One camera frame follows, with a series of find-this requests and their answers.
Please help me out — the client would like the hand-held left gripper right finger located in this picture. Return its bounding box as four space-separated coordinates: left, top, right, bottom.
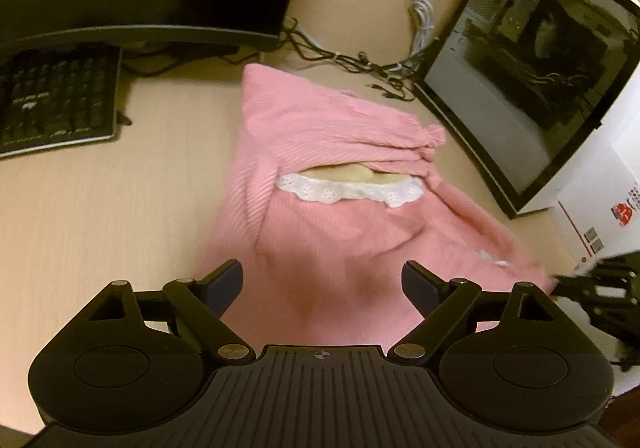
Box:
388 259 563 363

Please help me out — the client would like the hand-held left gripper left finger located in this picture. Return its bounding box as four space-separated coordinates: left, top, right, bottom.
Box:
86 259 252 363

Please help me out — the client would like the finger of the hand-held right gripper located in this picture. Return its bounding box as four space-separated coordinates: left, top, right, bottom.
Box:
551 273 603 303

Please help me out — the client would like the black cable bundle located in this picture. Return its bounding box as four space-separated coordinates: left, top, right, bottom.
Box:
280 17 427 103

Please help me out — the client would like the black keyboard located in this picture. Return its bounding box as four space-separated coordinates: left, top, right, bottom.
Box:
0 43 132 160

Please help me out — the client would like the white glass-sided computer case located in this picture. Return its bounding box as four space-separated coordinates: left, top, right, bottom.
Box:
412 0 640 221

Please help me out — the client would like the white cardboard box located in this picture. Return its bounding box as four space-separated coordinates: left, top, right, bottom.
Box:
554 127 640 275

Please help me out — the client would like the pink knit dress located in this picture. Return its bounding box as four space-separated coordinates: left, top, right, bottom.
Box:
192 63 558 347

